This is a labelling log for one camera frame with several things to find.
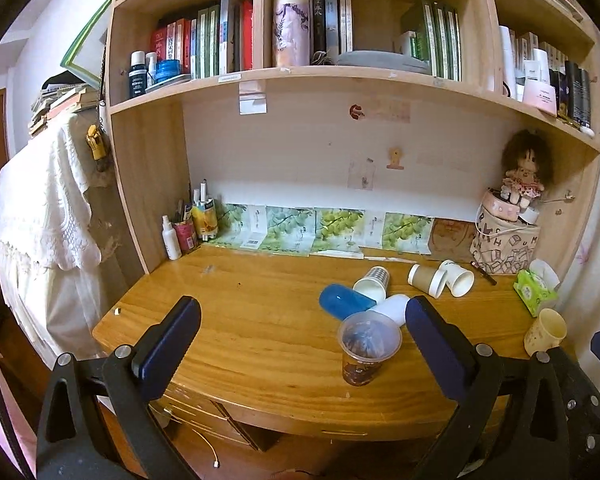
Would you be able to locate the brown clear plastic cup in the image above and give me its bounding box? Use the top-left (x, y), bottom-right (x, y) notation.
top-left (337, 310), bottom-right (402, 387)

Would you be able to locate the white paper cup right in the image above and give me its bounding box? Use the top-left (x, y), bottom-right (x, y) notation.
top-left (439, 260), bottom-right (475, 298)

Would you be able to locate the plain white paper cup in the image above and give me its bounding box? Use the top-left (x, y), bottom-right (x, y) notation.
top-left (372, 294), bottom-right (410, 326)

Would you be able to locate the brown sleeve paper cup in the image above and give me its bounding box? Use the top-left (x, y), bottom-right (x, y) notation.
top-left (406, 263), bottom-right (446, 298)

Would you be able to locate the checkered paper cup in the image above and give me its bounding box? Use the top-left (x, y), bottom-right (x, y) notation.
top-left (353, 266), bottom-right (390, 304)

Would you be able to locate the blue plastic cup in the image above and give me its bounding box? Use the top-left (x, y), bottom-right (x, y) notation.
top-left (318, 284), bottom-right (377, 321)

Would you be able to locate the cream yellow mug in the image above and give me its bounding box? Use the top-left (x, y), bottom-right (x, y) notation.
top-left (524, 309), bottom-right (568, 356)

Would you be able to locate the green tissue pack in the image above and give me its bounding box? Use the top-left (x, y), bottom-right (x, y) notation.
top-left (513, 259), bottom-right (560, 318)

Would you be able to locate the pink small box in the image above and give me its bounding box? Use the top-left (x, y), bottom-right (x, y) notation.
top-left (481, 190), bottom-right (520, 222)

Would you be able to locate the brown paper bag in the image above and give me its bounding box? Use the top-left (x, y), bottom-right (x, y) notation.
top-left (427, 219), bottom-right (476, 263)

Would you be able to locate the white lace cloth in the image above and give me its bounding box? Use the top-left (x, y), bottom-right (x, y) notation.
top-left (0, 115), bottom-right (104, 366)

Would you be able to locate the white spray bottle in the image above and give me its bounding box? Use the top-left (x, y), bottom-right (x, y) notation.
top-left (161, 216), bottom-right (182, 261)

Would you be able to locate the brown haired doll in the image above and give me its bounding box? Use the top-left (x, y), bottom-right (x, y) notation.
top-left (500, 130), bottom-right (554, 211)

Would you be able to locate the red pen holder can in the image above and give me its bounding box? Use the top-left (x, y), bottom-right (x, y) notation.
top-left (174, 219), bottom-right (198, 255)

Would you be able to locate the yellow juice carton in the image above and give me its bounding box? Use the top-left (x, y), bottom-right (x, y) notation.
top-left (192, 198), bottom-right (219, 242)

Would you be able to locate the green grape poster strip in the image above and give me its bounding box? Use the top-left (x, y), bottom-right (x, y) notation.
top-left (212, 204), bottom-right (434, 256)

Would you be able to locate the pink cosmetic box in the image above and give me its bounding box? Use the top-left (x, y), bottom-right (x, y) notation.
top-left (522, 79), bottom-right (557, 117)

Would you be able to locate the wooden bookshelf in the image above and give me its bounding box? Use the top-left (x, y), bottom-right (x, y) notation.
top-left (106, 0), bottom-right (600, 275)

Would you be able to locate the yellow toy figure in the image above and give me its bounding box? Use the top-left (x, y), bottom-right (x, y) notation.
top-left (85, 125), bottom-right (108, 162)

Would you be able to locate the green book set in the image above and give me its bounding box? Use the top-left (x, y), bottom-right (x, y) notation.
top-left (400, 0), bottom-right (462, 81)

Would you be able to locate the dark cosmetic bottle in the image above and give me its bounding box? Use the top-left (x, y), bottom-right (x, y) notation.
top-left (128, 51), bottom-right (147, 99)

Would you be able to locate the grey flat pouch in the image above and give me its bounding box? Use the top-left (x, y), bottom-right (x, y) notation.
top-left (335, 50), bottom-right (431, 75)

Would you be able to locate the blue cream jar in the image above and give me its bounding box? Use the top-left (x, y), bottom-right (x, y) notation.
top-left (155, 60), bottom-right (181, 84)

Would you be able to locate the red book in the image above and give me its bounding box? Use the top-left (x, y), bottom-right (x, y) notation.
top-left (240, 0), bottom-right (253, 70)

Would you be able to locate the patterned drawstring bag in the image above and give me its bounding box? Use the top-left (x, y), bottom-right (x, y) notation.
top-left (470, 206), bottom-right (541, 275)

